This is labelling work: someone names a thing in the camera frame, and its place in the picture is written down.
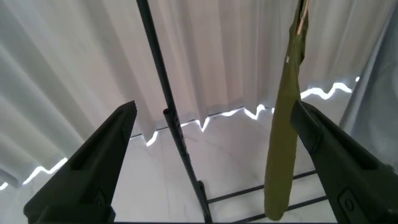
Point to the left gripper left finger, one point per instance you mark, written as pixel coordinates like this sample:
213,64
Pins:
77,186

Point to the green printed sleeveless shirt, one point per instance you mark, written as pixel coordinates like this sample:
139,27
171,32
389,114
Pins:
284,140

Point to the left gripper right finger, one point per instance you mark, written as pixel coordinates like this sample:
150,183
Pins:
373,193

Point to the pale grey garment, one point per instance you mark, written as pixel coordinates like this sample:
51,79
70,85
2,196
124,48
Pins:
376,109

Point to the black clothes rack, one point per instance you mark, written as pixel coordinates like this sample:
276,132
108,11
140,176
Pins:
161,71

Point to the pink clothes hanger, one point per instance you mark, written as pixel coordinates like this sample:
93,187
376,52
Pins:
302,18

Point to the white curtain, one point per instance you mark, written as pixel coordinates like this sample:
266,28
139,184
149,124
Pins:
77,62

